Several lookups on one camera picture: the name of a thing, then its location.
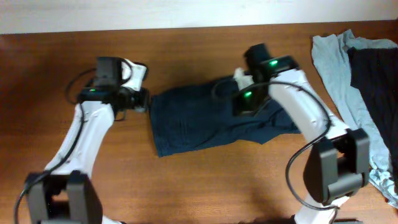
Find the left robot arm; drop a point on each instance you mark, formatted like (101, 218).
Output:
(63, 192)

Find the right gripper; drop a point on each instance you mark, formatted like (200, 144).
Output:
(240, 107)

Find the light grey shirt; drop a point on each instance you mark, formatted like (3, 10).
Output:
(331, 60)

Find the black garment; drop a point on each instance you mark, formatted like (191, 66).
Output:
(374, 74)

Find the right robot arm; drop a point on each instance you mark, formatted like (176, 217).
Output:
(337, 166)

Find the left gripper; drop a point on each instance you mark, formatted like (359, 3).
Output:
(142, 96)

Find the navy blue shorts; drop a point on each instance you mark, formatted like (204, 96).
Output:
(188, 118)

